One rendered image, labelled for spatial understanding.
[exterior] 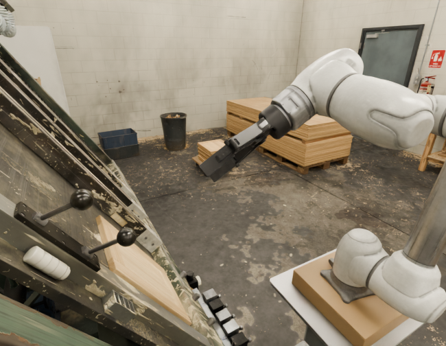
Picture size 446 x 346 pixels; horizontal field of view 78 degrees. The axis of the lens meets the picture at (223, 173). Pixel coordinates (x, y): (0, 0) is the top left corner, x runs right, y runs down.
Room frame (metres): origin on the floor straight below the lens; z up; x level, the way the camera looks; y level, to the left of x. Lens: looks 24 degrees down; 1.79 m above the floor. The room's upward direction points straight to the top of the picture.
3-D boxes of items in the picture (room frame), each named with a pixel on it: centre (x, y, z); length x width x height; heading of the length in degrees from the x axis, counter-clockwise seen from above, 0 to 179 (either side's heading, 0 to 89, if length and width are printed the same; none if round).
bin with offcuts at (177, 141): (5.21, 0.94, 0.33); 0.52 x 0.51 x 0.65; 28
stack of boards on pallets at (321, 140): (5.20, -1.11, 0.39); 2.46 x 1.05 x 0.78; 28
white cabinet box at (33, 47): (4.09, 2.62, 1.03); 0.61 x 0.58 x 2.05; 28
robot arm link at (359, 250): (0.91, -0.57, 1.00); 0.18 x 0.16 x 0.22; 31
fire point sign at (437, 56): (4.91, -3.53, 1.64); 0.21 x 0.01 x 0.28; 28
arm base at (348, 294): (0.94, -0.56, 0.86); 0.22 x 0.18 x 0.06; 18
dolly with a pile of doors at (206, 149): (4.17, 0.16, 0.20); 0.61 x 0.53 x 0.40; 28
